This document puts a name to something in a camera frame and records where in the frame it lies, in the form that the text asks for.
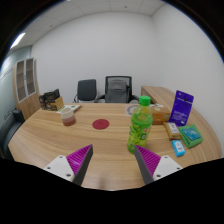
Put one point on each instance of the black armchair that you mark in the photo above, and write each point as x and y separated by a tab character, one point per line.
8	130

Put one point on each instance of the flat round red coaster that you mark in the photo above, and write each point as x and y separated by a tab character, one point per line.
101	124

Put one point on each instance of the ceiling light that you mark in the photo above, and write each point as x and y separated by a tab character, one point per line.
17	40

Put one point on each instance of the printed paper leaflet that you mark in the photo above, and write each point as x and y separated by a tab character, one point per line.
74	108

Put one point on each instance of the green drink bottle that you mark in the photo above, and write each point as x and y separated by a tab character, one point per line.
140	126

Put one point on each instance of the green packet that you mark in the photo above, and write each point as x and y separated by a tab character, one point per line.
191	136

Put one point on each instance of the wooden side desk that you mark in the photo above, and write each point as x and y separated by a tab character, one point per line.
160	95

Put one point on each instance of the white and brown cup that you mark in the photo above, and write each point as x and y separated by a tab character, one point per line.
68	116

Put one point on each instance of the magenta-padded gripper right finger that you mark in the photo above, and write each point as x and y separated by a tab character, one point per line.
163	166

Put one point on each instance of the purple pouch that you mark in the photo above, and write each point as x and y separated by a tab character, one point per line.
181	108

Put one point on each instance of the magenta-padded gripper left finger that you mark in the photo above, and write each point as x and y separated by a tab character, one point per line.
63	166

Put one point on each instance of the stack of dark cardboard boxes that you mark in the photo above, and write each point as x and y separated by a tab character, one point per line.
50	99

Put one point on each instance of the tan snack packet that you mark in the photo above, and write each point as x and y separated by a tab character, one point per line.
172	130

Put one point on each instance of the small blue packet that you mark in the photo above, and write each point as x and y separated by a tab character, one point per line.
178	148

